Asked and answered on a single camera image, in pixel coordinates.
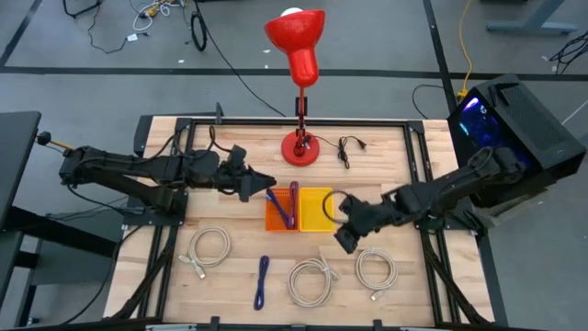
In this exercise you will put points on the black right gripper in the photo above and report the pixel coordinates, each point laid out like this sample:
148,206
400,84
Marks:
367,213

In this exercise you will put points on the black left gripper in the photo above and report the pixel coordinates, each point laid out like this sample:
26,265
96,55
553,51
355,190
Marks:
232,179

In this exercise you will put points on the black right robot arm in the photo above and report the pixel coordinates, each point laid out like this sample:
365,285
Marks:
450,184

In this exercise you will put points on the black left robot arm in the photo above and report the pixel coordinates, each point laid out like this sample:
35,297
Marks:
138,165

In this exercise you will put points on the orange plastic basket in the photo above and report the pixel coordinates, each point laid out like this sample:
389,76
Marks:
271,223

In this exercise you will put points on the yellow plastic basket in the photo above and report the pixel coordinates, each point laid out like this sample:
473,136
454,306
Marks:
317,209

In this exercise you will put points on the red desk lamp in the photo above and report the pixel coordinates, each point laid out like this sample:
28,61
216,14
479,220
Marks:
298,46

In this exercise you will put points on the black computer case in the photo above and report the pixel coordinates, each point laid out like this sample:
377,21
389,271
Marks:
528,115

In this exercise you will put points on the black desk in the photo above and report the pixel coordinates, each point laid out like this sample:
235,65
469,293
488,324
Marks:
18,151

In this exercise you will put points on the grey desk foot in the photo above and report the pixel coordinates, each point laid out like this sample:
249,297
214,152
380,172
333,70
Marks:
533,25

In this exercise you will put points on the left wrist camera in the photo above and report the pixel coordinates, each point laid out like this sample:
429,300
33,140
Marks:
237,156

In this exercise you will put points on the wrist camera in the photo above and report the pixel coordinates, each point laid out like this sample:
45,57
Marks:
237,156
347,241

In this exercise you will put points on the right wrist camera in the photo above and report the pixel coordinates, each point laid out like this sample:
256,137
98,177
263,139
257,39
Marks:
347,241

